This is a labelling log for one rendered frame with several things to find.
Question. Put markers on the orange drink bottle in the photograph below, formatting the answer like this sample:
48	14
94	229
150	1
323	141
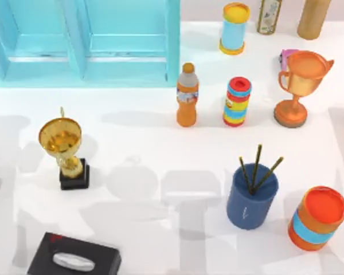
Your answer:
187	100

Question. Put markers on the red yellow blue striped can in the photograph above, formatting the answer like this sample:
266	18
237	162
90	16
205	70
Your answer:
236	103

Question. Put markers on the thin dark stick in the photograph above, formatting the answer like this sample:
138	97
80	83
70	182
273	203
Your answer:
255	166
245	174
268	173

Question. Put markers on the dark blue cup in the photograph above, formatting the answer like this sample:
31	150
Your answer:
246	209

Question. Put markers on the gold trophy with black base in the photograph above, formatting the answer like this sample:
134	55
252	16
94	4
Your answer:
61	137

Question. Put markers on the yellow and light blue can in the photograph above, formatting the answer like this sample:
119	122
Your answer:
233	28

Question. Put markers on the light blue rack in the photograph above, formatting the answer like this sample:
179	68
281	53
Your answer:
74	43

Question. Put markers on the pink and white small box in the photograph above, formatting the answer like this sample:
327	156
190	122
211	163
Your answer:
283	57

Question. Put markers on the copper trophy cup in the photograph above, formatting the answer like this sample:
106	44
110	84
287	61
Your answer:
301	83

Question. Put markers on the black tissue box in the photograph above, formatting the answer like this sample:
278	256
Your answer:
74	255

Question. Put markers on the orange and blue can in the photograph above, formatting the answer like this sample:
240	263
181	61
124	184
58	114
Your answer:
318	217

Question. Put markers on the tan cylinder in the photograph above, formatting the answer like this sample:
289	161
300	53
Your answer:
312	20

